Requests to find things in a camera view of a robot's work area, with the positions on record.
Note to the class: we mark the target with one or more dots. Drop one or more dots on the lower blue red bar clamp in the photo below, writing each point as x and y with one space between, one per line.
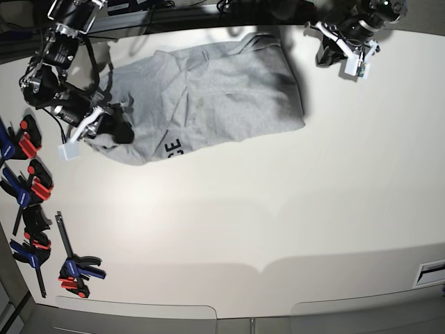
76 270

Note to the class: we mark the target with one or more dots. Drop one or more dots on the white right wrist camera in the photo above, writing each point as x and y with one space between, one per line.
69 151

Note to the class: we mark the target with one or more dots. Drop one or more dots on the blue red bar clamp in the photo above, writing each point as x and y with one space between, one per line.
30 192
76 270
23 144

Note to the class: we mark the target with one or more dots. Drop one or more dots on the top blue red bar clamp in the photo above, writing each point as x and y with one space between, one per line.
23 144

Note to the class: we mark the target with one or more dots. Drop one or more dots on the grey T-shirt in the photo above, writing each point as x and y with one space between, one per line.
202 96

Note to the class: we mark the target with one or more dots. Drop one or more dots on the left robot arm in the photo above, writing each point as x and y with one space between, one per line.
386 11

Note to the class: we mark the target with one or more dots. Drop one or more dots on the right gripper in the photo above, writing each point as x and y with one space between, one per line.
97 119

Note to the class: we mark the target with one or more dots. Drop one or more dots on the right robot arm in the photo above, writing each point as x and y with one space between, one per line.
45 85

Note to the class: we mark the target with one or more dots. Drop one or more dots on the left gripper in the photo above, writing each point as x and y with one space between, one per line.
356 33

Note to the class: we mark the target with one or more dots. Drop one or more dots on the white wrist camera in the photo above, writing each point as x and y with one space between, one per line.
69 151
357 67

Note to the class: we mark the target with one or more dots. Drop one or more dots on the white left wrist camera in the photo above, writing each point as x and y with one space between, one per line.
357 67

